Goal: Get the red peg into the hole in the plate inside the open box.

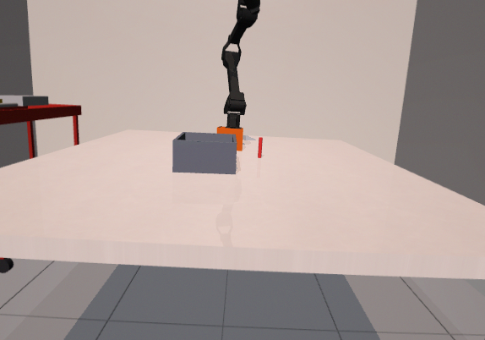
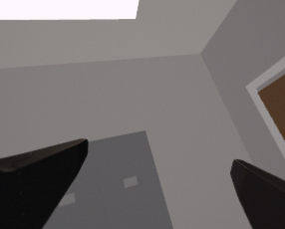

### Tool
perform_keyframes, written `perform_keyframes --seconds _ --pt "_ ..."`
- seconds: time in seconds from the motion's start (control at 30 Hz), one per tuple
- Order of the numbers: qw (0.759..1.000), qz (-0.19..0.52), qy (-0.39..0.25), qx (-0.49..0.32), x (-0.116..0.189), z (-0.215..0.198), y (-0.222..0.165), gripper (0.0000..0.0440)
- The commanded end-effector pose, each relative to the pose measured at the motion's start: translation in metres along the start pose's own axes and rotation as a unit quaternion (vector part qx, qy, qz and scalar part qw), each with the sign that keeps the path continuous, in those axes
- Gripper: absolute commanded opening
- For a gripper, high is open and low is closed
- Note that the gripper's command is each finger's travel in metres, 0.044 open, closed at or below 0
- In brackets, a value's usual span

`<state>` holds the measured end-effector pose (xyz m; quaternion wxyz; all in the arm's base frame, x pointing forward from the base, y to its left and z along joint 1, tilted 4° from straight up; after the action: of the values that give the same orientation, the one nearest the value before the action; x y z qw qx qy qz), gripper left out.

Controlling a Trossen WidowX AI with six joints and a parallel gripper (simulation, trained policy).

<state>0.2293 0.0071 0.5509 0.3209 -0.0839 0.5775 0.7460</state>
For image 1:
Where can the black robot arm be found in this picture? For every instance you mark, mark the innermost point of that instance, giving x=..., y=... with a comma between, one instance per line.
x=235, y=102

